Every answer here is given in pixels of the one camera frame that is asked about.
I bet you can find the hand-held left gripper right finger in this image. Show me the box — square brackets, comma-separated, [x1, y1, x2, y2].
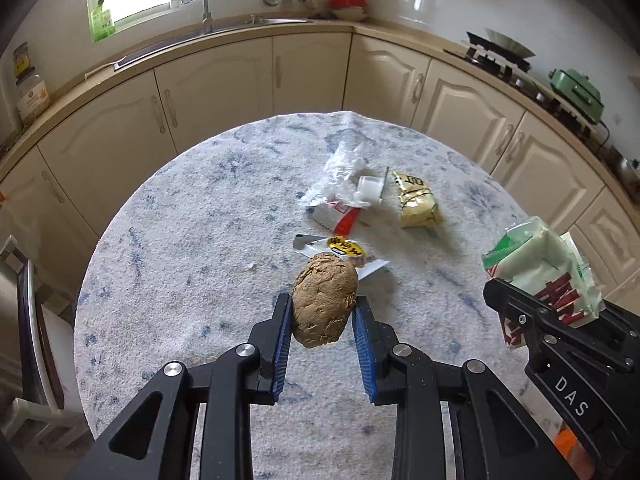
[351, 295, 571, 480]

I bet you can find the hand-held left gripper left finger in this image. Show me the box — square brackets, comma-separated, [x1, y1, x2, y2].
[67, 292, 296, 480]

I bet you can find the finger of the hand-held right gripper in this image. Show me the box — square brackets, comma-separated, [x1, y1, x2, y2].
[597, 301, 640, 350]
[482, 276, 639, 376]

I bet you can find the brown root tuber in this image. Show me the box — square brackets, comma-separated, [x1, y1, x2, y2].
[291, 252, 360, 348]

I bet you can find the green white snack packet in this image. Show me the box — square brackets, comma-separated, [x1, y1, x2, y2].
[481, 216, 606, 347]

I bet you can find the person's right hand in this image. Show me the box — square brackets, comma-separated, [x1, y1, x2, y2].
[557, 422, 597, 480]

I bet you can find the white wrapper with yellow label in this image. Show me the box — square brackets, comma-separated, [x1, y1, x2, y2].
[292, 233, 390, 279]

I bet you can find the red white snack packet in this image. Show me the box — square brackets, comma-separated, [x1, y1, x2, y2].
[310, 199, 362, 234]

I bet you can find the silver metal pot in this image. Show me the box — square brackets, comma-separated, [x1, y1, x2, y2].
[616, 155, 640, 188]

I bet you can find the yellow food packet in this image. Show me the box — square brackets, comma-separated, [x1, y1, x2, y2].
[390, 170, 445, 229]

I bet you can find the small white plastic box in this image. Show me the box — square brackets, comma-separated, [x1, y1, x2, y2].
[356, 174, 387, 207]

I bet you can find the crumpled white wrapper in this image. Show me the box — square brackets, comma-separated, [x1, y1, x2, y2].
[299, 141, 368, 208]

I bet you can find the green electric cooker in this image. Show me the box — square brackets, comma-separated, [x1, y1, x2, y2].
[549, 67, 606, 125]

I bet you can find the white plastic crate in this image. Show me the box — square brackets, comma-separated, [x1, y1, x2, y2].
[7, 397, 93, 453]

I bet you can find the black gas stove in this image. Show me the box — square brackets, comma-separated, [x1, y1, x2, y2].
[444, 31, 596, 133]

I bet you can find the white chair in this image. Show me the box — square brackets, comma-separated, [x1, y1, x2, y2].
[0, 240, 66, 411]

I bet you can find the cream kitchen cabinet unit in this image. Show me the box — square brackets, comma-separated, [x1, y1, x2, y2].
[0, 22, 640, 311]

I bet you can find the steel kitchen sink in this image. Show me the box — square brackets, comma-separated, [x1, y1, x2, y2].
[114, 16, 313, 70]

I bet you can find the metal kitchen faucet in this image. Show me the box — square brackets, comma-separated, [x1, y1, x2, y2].
[180, 0, 216, 33]

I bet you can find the glass jar of grains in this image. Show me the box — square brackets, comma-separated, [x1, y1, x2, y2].
[16, 74, 52, 123]

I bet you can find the white bowl with red lid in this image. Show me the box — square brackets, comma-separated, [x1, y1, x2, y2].
[327, 0, 372, 22]

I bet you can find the green refill pouch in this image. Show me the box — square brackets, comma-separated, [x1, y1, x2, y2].
[89, 0, 116, 43]

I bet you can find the yellow label bottle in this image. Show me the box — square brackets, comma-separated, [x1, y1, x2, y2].
[12, 42, 33, 78]

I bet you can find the black power cable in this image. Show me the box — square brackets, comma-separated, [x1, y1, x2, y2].
[595, 120, 621, 161]

